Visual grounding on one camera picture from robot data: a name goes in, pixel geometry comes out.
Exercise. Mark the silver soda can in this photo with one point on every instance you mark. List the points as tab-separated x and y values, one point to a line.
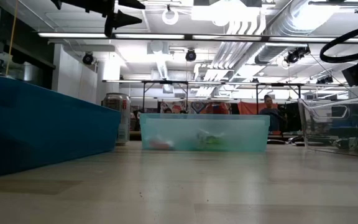
117	118

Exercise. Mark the green hard candy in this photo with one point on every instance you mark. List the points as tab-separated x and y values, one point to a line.
211	139

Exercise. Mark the dark blue plastic basket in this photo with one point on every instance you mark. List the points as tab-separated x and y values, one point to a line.
42	130

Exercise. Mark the translucent green plastic basket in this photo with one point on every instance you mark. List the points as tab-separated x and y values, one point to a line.
244	133

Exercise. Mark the person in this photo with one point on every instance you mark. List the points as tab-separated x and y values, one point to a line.
167	110
270	113

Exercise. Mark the silver air duct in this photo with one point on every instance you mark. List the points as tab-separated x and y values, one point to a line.
291	21

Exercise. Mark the colourful patterned banner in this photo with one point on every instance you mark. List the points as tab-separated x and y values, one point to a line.
182	107

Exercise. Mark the orange cloth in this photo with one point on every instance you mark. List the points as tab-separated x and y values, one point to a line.
249	108

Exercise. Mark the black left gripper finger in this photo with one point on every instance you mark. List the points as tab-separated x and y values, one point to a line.
120	19
130	3

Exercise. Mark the black round ceiling speaker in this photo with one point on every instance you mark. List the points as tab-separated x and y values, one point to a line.
190	55
88	58

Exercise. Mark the clear plastic basket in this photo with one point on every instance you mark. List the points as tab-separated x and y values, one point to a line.
337	124

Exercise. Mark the black frame table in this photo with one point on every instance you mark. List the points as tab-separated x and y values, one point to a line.
278	84
165	82

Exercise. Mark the long ceiling light strip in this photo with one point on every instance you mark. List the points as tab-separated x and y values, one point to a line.
149	36

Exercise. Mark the black ceiling rail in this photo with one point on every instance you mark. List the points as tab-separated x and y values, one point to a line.
336	3

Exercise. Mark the red hard candy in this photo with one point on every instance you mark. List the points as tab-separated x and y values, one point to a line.
160	143

